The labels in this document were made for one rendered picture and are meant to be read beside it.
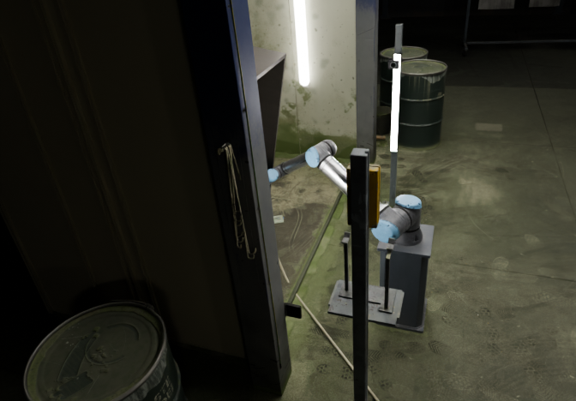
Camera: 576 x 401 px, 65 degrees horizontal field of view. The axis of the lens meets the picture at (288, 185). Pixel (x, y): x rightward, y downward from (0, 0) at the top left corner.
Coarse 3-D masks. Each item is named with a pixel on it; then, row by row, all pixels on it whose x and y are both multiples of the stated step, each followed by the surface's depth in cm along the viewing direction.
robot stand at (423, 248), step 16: (432, 240) 271; (384, 256) 272; (400, 256) 268; (416, 256) 264; (384, 272) 278; (400, 272) 274; (416, 272) 270; (400, 288) 280; (416, 288) 276; (416, 304) 282; (400, 320) 294; (416, 320) 289
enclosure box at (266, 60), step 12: (264, 60) 275; (276, 60) 278; (264, 72) 261; (276, 72) 300; (264, 84) 308; (276, 84) 305; (264, 96) 312; (276, 96) 309; (264, 108) 317; (276, 108) 314; (264, 120) 322; (276, 120) 318; (264, 132) 326; (276, 132) 320
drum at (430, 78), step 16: (416, 80) 477; (432, 80) 475; (400, 96) 497; (416, 96) 485; (432, 96) 485; (400, 112) 505; (416, 112) 494; (432, 112) 494; (400, 128) 514; (416, 128) 503; (432, 128) 504; (400, 144) 523; (416, 144) 513; (432, 144) 515
